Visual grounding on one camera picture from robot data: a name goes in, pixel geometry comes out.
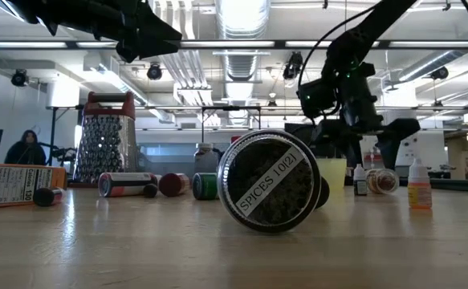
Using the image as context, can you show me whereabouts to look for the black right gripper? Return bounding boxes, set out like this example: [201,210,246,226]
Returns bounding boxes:
[309,63,421,170]

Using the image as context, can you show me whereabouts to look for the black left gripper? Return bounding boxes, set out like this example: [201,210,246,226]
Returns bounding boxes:
[96,0,183,64]

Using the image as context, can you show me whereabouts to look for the amber jar with red contents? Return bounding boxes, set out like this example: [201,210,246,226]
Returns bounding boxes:
[364,168,400,195]

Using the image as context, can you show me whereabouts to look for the small black-labelled dropper bottle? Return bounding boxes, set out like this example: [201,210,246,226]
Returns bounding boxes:
[352,163,368,197]

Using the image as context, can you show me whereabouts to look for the white-lidded clear jar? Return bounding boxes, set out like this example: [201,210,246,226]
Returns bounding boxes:
[194,142,219,174]

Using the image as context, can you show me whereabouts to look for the large red food colouring bottle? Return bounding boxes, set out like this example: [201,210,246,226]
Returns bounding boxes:
[158,172,191,197]

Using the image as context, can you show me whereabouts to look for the small bottle with black cap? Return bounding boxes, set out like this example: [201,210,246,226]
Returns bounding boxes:
[32,186,65,208]

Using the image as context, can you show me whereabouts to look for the black ceiling spotlight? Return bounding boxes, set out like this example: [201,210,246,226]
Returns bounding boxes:
[429,65,450,81]
[10,68,30,88]
[145,63,164,82]
[281,51,305,81]

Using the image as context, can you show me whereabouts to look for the translucent yellow-green bin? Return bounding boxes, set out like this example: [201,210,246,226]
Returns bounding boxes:
[316,157,350,190]

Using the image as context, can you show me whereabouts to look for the black monitor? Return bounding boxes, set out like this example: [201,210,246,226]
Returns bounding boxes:
[283,122,337,160]

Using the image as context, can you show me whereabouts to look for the spice jar labelled SPICES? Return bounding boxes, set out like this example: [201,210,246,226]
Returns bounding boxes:
[216,128,323,234]

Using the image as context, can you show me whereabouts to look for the grey plastic bin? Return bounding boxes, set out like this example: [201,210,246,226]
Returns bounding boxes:
[136,154,221,177]

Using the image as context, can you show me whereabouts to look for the black tripod stand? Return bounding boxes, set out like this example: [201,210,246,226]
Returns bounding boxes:
[28,106,78,166]

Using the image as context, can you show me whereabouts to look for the pink labelled bottle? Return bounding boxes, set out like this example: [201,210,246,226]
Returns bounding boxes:
[97,171,159,198]

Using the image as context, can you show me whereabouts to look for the green food colouring bottle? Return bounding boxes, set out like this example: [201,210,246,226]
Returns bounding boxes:
[192,172,220,201]

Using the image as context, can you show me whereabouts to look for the person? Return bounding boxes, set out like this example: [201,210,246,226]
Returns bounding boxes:
[3,129,47,166]

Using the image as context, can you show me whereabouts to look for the orange food box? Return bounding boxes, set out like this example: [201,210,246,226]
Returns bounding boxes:
[0,160,68,210]

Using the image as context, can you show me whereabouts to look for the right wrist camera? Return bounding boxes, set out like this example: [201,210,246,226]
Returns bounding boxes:
[296,78,341,120]

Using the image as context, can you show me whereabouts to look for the silver ventilation duct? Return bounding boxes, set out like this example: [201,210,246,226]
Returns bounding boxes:
[214,0,274,83]

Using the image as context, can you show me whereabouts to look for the black metal stand frame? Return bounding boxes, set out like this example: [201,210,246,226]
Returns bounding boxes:
[200,104,263,157]

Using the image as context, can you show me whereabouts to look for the metal box grater red handle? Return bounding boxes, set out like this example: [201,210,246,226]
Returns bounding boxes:
[72,91,138,188]

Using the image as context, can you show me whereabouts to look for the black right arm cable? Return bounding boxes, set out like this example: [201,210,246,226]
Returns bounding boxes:
[297,3,379,125]

